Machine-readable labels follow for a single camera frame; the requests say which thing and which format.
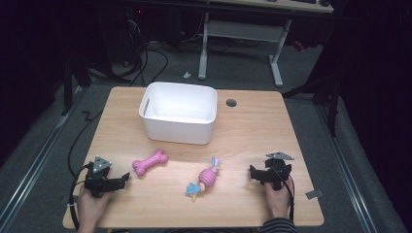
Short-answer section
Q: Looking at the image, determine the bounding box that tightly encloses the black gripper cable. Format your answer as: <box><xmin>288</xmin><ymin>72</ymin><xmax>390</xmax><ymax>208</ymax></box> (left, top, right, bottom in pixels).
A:
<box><xmin>271</xmin><ymin>165</ymin><xmax>296</xmax><ymax>222</ymax></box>
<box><xmin>68</xmin><ymin>162</ymin><xmax>95</xmax><ymax>232</ymax></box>

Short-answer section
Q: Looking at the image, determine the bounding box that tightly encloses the person's left hand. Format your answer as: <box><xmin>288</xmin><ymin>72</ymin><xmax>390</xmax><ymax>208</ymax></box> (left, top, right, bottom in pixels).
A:
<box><xmin>77</xmin><ymin>186</ymin><xmax>113</xmax><ymax>227</ymax></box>

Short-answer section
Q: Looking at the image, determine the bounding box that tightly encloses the person's right hand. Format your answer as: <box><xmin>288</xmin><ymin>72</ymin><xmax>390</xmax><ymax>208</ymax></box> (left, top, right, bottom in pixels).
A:
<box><xmin>263</xmin><ymin>181</ymin><xmax>292</xmax><ymax>219</ymax></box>

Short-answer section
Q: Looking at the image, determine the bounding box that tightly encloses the black floor cable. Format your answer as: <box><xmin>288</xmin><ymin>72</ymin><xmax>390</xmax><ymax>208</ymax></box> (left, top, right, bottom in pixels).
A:
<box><xmin>66</xmin><ymin>110</ymin><xmax>105</xmax><ymax>179</ymax></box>

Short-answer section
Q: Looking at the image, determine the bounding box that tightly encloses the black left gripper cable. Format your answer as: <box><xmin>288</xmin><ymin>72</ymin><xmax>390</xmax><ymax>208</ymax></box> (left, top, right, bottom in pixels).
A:
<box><xmin>68</xmin><ymin>162</ymin><xmax>95</xmax><ymax>232</ymax></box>

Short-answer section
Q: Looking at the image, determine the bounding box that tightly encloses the white-framed wooden desk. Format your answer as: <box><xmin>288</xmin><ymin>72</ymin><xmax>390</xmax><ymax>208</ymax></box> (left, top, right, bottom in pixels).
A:
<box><xmin>196</xmin><ymin>0</ymin><xmax>335</xmax><ymax>88</ymax></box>

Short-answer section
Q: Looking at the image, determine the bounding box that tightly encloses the metal floor rail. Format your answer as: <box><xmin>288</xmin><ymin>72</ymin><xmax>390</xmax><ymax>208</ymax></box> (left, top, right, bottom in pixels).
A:
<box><xmin>0</xmin><ymin>86</ymin><xmax>86</xmax><ymax>229</ymax></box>
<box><xmin>314</xmin><ymin>104</ymin><xmax>379</xmax><ymax>233</ymax></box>

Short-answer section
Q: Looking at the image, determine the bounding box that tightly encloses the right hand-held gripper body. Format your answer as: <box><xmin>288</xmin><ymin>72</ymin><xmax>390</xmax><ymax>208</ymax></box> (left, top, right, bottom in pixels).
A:
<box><xmin>262</xmin><ymin>151</ymin><xmax>295</xmax><ymax>191</ymax></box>

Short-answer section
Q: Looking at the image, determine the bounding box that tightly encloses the bundle of black floor cables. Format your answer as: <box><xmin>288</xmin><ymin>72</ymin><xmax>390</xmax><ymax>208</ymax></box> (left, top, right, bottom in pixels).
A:
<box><xmin>120</xmin><ymin>13</ymin><xmax>170</xmax><ymax>87</ymax></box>

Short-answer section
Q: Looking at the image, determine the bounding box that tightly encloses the black metal stand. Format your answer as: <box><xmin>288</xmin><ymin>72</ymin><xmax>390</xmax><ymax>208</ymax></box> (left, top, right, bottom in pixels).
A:
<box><xmin>282</xmin><ymin>76</ymin><xmax>342</xmax><ymax>138</ymax></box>
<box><xmin>59</xmin><ymin>54</ymin><xmax>92</xmax><ymax>117</ymax></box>

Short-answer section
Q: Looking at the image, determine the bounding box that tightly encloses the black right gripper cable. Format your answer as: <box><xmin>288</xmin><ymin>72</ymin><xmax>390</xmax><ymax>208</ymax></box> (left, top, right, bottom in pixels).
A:
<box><xmin>271</xmin><ymin>165</ymin><xmax>296</xmax><ymax>222</ymax></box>

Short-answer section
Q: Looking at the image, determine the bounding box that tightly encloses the pink and blue doll toy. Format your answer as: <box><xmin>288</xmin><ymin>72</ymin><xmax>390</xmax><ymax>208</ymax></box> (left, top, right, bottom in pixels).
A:
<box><xmin>185</xmin><ymin>156</ymin><xmax>223</xmax><ymax>202</ymax></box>

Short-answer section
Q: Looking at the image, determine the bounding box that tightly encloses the white plastic storage bin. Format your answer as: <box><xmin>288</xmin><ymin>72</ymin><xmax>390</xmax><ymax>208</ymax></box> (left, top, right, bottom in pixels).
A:
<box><xmin>138</xmin><ymin>81</ymin><xmax>219</xmax><ymax>146</ymax></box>

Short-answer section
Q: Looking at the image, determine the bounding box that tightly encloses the pink bone toy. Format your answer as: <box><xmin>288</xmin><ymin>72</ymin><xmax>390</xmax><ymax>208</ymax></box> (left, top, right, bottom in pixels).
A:
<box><xmin>131</xmin><ymin>149</ymin><xmax>170</xmax><ymax>178</ymax></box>

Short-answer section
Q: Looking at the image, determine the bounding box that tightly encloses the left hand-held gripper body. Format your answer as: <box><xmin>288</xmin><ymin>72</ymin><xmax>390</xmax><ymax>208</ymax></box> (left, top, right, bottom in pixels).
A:
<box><xmin>84</xmin><ymin>155</ymin><xmax>114</xmax><ymax>199</ymax></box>

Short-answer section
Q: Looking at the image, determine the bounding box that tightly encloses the grey tape strip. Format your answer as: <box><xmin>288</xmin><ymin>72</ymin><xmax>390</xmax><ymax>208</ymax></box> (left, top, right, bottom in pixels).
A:
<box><xmin>305</xmin><ymin>188</ymin><xmax>325</xmax><ymax>200</ymax></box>
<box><xmin>60</xmin><ymin>193</ymin><xmax>80</xmax><ymax>205</ymax></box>

